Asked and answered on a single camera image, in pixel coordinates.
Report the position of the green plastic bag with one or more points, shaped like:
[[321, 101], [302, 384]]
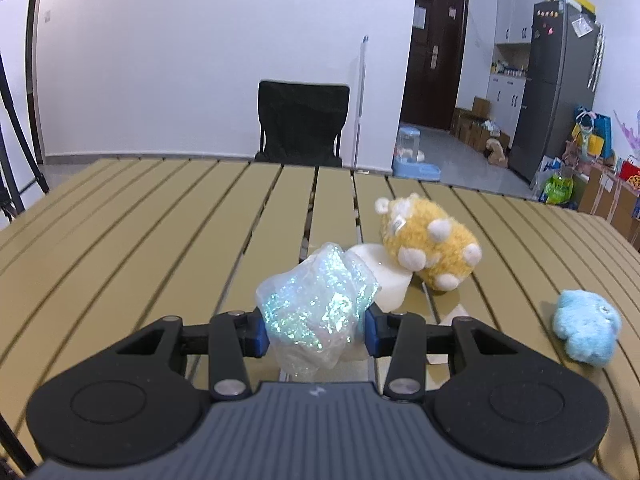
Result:
[[557, 190]]

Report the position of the red gift box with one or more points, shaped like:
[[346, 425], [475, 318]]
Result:
[[630, 173]]

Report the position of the yellow white plush sheep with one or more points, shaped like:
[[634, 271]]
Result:
[[422, 238]]

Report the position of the white mop handle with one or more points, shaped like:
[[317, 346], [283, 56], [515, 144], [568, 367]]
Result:
[[362, 75]]

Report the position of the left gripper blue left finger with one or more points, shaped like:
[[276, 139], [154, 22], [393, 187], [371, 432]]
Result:
[[254, 339]]

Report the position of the black camera tripod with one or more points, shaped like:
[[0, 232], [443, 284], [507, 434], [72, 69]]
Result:
[[21, 148]]

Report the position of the blue gift bag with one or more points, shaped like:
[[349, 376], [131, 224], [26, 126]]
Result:
[[593, 133]]

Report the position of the blue pet water feeder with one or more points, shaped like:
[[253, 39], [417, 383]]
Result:
[[409, 161]]

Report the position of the white kitchen cabinets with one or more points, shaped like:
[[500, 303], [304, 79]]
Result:
[[509, 66]]

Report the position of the black folding chair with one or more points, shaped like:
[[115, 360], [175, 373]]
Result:
[[301, 124]]

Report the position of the iridescent plastic wrap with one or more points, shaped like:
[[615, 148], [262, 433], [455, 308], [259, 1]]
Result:
[[314, 313]]

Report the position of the large cardboard box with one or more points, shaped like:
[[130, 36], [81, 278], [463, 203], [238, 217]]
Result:
[[612, 199]]

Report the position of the light blue plush toy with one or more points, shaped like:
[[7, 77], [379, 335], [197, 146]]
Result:
[[588, 325]]

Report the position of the grey refrigerator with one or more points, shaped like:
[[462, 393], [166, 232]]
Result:
[[559, 81]]

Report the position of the white foam block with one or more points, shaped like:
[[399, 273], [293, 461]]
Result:
[[393, 280]]

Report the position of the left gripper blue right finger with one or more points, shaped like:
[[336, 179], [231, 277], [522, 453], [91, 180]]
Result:
[[380, 331]]

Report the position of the open cardboard boxes on floor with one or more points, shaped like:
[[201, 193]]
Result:
[[474, 127]]

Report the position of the dark brown entrance door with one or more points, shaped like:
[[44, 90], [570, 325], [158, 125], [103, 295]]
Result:
[[435, 62]]

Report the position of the brown plush toy on floor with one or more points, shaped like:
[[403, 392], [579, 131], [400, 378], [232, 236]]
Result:
[[495, 154]]

